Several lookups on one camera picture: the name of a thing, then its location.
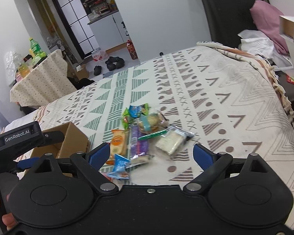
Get orange biscuit packet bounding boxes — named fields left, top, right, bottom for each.
left=106, top=129, right=128, bottom=165

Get green soda bottle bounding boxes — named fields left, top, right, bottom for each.
left=29, top=38, right=46, bottom=58

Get purple snack packet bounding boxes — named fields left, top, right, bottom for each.
left=130, top=124, right=153, bottom=166

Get brown cardboard box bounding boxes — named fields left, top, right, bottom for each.
left=31, top=122, right=91, bottom=159

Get green snack packet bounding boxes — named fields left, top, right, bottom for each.
left=122, top=108, right=135, bottom=129

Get round cookie clear packet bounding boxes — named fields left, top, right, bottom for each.
left=136, top=112, right=169, bottom=134

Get red drink bottle on floor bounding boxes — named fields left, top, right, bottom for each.
left=126, top=40, right=138, bottom=60

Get white kitchen cabinet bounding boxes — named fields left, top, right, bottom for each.
left=89, top=11, right=129, bottom=51

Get pink pillow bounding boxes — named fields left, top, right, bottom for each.
left=250, top=0, right=289, bottom=55

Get person's left hand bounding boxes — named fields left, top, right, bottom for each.
left=0, top=199, right=17, bottom=231

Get blue small snack packet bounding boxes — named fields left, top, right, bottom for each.
left=107, top=154, right=130, bottom=179

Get black slippers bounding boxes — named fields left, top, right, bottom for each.
left=94, top=56, right=125, bottom=76

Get blue green candy packet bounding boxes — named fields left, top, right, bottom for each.
left=128, top=103, right=149, bottom=118

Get white cracker clear packet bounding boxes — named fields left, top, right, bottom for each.
left=155, top=125, right=195, bottom=157

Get round table with dotted cloth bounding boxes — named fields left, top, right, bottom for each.
left=10, top=49, right=77, bottom=107

